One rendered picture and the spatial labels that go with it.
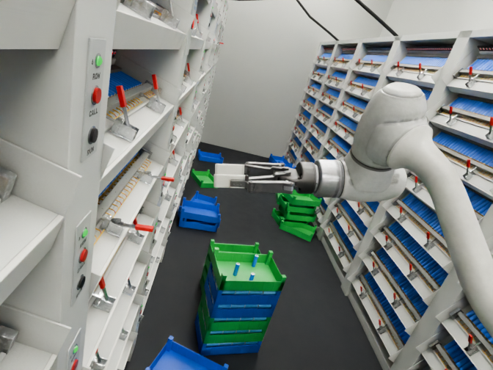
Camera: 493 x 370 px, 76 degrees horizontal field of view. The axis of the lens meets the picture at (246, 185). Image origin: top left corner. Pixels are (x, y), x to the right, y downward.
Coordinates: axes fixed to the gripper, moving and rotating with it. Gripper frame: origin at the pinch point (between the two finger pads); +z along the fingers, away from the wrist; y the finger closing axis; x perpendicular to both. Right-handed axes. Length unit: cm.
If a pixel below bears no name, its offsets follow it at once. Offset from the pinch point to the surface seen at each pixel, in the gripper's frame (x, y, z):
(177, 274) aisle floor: -104, 92, 29
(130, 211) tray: -8.6, -2.5, 22.1
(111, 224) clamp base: -6.0, -13.0, 22.7
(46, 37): 27, -42, 14
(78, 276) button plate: -0.5, -35.2, 18.7
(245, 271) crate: -70, 53, -10
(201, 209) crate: -97, 166, 20
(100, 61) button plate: 25.5, -34.7, 13.0
